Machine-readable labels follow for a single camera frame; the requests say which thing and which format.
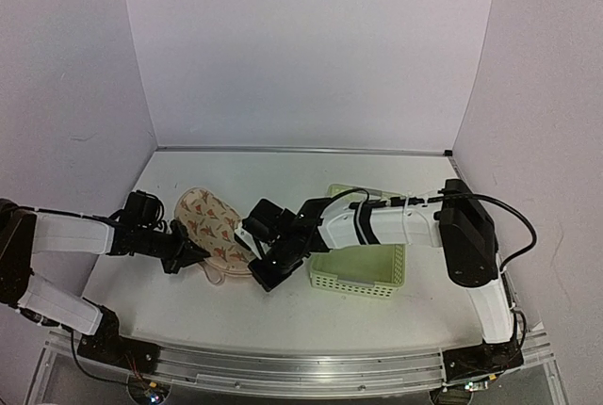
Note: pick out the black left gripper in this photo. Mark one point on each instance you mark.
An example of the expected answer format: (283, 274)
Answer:
(186, 251)

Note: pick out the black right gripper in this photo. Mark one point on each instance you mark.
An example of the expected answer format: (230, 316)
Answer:
(268, 280)

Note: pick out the beige patterned mesh laundry bag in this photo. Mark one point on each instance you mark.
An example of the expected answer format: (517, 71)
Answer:
(211, 224)

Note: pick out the light green perforated plastic basket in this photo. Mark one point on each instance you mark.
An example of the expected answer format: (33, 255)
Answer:
(373, 271)

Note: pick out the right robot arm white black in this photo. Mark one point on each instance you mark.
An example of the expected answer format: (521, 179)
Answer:
(453, 219)

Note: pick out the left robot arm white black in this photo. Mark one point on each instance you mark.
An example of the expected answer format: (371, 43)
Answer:
(30, 231)

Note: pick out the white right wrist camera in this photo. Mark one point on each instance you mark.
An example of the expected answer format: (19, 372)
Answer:
(250, 243)

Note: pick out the aluminium front rail frame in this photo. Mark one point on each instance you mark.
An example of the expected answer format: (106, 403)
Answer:
(312, 376)

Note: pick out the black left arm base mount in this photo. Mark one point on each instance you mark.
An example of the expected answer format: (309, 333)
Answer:
(106, 346)

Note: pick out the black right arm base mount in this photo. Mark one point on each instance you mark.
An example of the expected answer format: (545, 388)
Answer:
(481, 360)

